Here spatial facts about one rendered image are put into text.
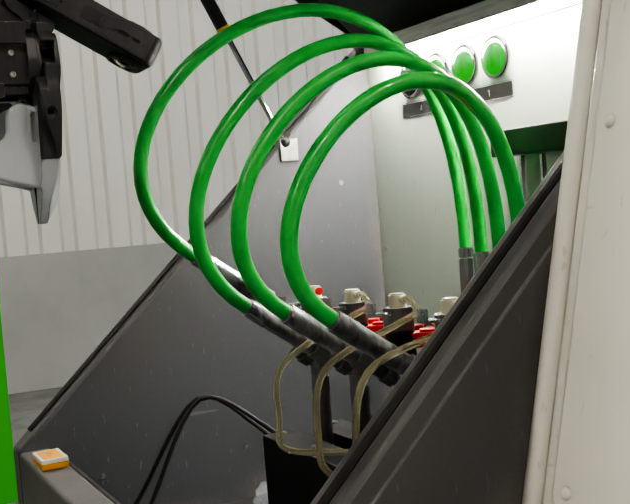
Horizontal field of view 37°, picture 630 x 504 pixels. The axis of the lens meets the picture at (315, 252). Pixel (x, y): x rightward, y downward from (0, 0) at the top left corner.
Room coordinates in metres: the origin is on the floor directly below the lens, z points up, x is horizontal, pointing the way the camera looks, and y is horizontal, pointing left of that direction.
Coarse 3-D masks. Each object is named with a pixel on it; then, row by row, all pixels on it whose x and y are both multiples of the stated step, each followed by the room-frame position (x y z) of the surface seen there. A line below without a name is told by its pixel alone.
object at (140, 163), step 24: (240, 24) 0.96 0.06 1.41; (264, 24) 0.98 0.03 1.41; (360, 24) 1.03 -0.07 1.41; (216, 48) 0.95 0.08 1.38; (168, 96) 0.92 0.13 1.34; (432, 96) 1.07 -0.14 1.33; (144, 120) 0.92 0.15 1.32; (144, 144) 0.91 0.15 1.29; (144, 168) 0.91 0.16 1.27; (456, 168) 1.08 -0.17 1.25; (144, 192) 0.91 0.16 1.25; (456, 192) 1.08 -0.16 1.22; (168, 240) 0.92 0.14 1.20
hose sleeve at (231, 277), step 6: (216, 258) 0.94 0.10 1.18; (192, 264) 0.93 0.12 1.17; (216, 264) 0.94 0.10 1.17; (222, 264) 0.94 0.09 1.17; (222, 270) 0.94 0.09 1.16; (228, 270) 0.94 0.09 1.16; (234, 270) 0.95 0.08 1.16; (228, 276) 0.94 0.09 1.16; (234, 276) 0.95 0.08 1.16; (240, 276) 0.95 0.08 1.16; (228, 282) 0.95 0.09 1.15; (234, 282) 0.95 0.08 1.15; (240, 282) 0.95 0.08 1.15; (240, 288) 0.95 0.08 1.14; (246, 288) 0.95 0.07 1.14; (246, 294) 0.95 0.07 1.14
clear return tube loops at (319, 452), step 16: (416, 304) 0.83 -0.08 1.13; (400, 320) 0.81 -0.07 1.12; (400, 352) 0.72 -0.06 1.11; (368, 368) 0.71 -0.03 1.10; (320, 384) 0.77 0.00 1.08; (352, 416) 0.70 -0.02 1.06; (320, 432) 0.76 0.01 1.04; (352, 432) 0.70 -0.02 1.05; (288, 448) 0.83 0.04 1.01; (320, 448) 0.76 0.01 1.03; (320, 464) 0.76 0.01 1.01
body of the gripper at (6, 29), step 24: (0, 0) 0.73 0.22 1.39; (0, 24) 0.71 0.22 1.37; (24, 24) 0.72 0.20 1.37; (48, 24) 0.73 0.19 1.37; (0, 48) 0.71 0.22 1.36; (24, 48) 0.72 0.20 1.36; (48, 48) 0.73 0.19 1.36; (0, 72) 0.71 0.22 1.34; (24, 72) 0.72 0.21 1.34; (0, 96) 0.71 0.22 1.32; (24, 96) 0.74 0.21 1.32
